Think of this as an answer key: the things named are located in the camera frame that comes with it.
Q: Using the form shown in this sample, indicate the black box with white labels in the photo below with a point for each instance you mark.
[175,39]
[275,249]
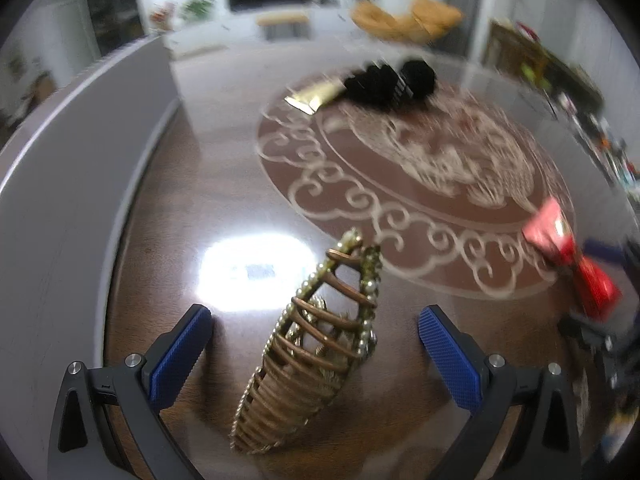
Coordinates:
[372,87]

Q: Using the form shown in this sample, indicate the wooden chair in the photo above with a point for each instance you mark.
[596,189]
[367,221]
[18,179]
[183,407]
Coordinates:
[515,52]

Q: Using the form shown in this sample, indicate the red flowers in white vase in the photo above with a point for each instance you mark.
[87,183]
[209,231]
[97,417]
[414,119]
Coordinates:
[162,17]

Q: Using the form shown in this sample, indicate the cluttered sideboard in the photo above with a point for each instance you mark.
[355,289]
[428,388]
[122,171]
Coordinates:
[590,110]

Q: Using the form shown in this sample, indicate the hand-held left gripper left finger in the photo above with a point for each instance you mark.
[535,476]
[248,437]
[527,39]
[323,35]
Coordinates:
[175,355]

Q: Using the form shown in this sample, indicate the grey chair backrest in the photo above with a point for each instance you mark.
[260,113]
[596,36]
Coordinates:
[75,185]

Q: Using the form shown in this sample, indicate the white television cabinet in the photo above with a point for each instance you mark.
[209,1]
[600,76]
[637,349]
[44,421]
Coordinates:
[200,35]

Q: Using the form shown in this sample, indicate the gold hair claw clip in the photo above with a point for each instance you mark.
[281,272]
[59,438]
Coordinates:
[280,395]

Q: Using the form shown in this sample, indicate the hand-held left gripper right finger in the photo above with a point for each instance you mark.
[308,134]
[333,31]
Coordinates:
[445,355]

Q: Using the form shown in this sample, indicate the yellow lounge chair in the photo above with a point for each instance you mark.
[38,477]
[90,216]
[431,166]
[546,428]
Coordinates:
[400,22]

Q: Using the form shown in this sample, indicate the red bow hair clip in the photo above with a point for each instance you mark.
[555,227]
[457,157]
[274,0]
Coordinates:
[550,230]

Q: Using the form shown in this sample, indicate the wooden bench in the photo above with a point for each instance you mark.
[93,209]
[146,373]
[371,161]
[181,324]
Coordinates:
[282,20]

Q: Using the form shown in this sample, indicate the grey curtain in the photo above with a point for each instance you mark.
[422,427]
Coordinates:
[465,5]

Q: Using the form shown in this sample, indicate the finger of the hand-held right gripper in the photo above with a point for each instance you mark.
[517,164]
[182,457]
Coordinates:
[617,355]
[607,250]

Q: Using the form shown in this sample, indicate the green potted plant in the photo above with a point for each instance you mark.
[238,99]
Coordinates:
[197,7]

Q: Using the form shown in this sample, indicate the dark bookshelf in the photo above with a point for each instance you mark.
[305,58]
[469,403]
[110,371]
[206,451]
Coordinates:
[112,0]

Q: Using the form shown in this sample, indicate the framed picture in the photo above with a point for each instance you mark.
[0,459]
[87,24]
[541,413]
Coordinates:
[17,66]

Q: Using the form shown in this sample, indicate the gold packet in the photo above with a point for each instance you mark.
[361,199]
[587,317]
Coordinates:
[315,95]

